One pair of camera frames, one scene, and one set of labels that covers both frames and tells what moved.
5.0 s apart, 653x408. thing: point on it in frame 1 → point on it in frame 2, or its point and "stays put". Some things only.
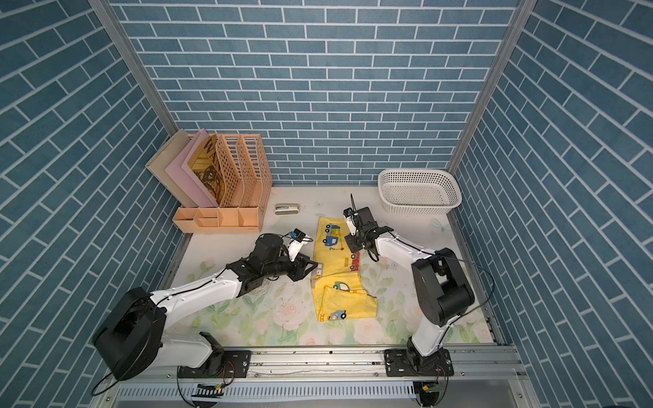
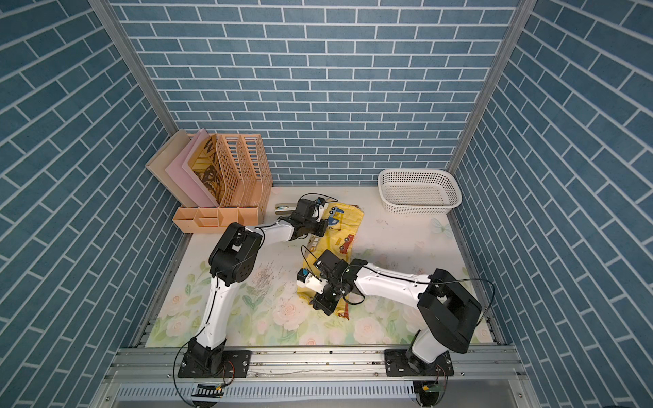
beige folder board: x=158 y=164 stays put
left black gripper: x=298 y=268 → x=322 y=224
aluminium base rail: x=357 y=363 stays put
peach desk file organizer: x=248 y=182 stays put
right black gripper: x=350 y=240 → x=320 y=302
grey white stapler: x=286 y=209 stays put
